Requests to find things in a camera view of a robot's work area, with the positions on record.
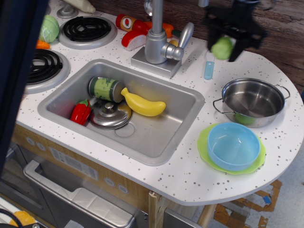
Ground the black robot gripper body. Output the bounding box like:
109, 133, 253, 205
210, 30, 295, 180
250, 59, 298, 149
202, 0, 267, 49

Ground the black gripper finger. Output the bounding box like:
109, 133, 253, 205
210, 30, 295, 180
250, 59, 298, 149
208, 23, 225, 50
228, 39, 249, 62

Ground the green toy broccoli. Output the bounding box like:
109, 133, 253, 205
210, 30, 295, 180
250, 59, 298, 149
210, 37, 234, 60

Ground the stainless steel pan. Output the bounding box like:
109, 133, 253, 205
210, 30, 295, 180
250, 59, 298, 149
213, 78, 291, 128

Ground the small yellow toy piece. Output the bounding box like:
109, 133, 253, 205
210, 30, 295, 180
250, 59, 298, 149
169, 39, 179, 47

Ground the orange toy carrot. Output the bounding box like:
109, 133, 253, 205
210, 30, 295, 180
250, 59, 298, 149
144, 22, 174, 38
36, 39, 50, 49

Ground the silver toy faucet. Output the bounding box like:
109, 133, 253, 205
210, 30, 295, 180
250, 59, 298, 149
131, 0, 194, 79

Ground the red white toy slice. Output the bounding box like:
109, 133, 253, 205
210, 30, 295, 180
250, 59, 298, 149
121, 30, 148, 51

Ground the red tomato toy can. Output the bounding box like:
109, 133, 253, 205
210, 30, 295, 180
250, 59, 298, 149
115, 14, 137, 32

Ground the blue plastic bowl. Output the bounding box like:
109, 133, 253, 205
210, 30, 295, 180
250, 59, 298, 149
207, 123, 261, 171

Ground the yellow toy banana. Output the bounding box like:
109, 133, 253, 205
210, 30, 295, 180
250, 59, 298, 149
121, 87, 166, 117

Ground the green plastic plate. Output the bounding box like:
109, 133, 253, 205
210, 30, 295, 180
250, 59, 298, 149
197, 123, 266, 175

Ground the silver sink basin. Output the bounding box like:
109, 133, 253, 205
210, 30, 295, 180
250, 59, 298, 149
38, 59, 205, 165

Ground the green toy can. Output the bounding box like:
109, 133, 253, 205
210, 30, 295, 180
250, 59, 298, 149
88, 76, 125, 103

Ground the back right black burner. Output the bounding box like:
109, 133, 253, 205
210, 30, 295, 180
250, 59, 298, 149
58, 16, 117, 50

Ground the black burner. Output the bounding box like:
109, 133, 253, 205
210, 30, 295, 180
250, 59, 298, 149
24, 49, 70, 95
58, 16, 117, 50

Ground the white toy bottle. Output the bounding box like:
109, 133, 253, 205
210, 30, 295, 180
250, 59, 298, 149
64, 0, 96, 13

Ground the steel pot lid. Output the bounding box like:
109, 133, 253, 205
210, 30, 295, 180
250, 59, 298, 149
89, 100, 133, 130

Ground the red toy pepper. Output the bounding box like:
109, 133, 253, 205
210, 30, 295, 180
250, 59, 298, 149
70, 99, 92, 125

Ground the green toy cabbage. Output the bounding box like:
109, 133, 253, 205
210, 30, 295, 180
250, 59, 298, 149
38, 15, 60, 43

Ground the front left black burner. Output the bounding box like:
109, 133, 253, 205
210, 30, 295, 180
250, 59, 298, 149
24, 49, 70, 95

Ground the toy knife blue handle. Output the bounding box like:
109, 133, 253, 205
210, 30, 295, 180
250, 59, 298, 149
204, 50, 215, 80

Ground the silver oven door handle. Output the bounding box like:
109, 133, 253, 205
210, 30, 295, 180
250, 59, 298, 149
24, 161, 137, 228

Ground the yellow object with black cable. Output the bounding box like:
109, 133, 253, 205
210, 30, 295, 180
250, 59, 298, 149
0, 209, 41, 228

